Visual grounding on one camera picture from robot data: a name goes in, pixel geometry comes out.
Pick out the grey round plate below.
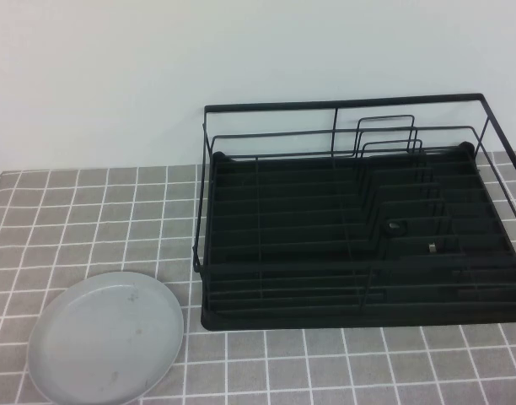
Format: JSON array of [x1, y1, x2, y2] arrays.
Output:
[[26, 271, 185, 401]]

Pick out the black dish drying rack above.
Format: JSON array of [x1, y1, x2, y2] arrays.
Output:
[[200, 142, 516, 333]]

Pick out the grey checkered tablecloth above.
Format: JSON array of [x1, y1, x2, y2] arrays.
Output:
[[0, 149, 516, 405]]

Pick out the black wire dish rack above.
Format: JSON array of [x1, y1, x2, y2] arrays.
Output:
[[191, 92, 516, 316]]

